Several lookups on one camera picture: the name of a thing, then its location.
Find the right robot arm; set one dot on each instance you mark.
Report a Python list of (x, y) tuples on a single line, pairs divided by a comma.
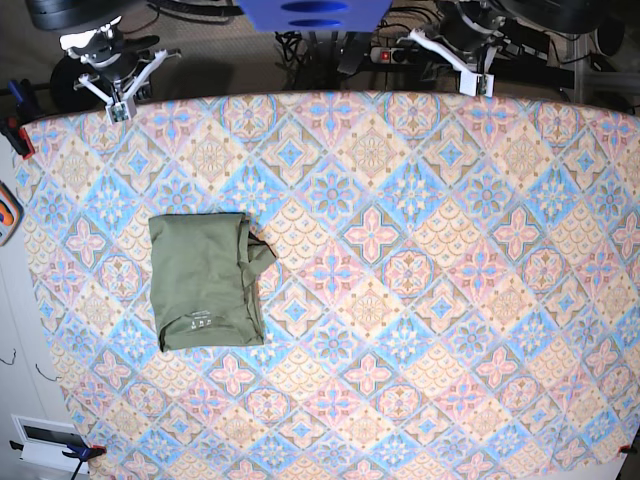
[(71, 17)]

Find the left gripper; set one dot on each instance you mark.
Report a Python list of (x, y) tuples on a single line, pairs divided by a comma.
[(465, 39)]

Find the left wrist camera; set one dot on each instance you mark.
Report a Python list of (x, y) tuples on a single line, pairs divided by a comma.
[(475, 84)]

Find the blue clamp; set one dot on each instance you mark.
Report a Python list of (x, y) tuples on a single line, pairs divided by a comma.
[(83, 453)]

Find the green t-shirt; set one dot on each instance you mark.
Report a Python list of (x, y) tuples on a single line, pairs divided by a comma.
[(205, 270)]

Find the patterned tablecloth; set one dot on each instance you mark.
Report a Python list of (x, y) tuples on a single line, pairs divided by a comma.
[(455, 294)]

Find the white power strip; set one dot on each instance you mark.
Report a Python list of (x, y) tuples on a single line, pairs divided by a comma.
[(394, 55)]

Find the red black clamp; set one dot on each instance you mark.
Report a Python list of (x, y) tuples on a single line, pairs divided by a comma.
[(12, 127)]

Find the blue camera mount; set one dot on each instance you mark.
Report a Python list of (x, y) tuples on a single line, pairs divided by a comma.
[(315, 15)]

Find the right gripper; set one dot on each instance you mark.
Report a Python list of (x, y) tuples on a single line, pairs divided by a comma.
[(112, 67)]

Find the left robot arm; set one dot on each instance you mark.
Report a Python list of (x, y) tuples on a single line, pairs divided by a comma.
[(562, 17)]

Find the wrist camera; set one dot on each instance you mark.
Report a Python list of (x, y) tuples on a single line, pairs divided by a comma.
[(120, 111), (475, 84)]

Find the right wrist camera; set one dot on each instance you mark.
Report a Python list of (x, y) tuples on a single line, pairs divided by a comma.
[(120, 111)]

